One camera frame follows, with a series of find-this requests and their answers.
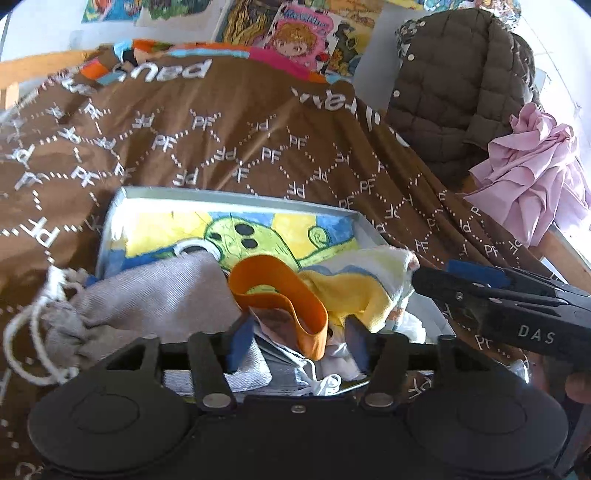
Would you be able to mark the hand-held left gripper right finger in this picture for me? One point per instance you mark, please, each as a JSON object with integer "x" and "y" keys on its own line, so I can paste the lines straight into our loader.
{"x": 358, "y": 345}

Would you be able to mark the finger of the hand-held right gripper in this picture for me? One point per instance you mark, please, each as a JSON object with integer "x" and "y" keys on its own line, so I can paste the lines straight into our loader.
{"x": 438, "y": 286}
{"x": 475, "y": 272}

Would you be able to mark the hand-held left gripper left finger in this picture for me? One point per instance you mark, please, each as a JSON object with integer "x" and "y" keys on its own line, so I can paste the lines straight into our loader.
{"x": 240, "y": 344}

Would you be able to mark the yellow striped cloth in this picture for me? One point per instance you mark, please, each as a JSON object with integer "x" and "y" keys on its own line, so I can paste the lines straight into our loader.
{"x": 351, "y": 286}

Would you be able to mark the orange elastic band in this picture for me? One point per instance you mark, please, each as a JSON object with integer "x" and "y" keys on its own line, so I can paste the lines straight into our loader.
{"x": 277, "y": 277}

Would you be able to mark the grey tray box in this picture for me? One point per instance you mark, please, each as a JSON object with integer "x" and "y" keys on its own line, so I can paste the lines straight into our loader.
{"x": 138, "y": 196}

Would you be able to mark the person's right hand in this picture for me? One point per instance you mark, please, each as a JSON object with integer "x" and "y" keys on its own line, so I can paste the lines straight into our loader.
{"x": 579, "y": 386}

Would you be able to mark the grey knit cloth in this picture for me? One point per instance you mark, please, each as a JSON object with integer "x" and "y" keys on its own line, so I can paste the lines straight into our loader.
{"x": 251, "y": 371}

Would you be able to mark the white face mask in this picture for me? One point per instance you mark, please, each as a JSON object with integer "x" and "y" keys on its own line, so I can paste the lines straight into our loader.
{"x": 300, "y": 369}

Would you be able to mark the pink cloth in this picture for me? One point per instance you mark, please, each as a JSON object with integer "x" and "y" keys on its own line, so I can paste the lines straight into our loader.
{"x": 535, "y": 175}

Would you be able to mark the brown quilted jacket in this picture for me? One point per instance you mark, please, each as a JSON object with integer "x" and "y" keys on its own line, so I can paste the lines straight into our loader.
{"x": 452, "y": 92}

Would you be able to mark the brown printed blanket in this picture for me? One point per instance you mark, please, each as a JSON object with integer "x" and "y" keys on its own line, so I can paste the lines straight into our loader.
{"x": 277, "y": 115}

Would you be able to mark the group of colourful wall drawings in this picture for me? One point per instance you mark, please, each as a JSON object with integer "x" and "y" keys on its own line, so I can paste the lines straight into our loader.
{"x": 295, "y": 32}

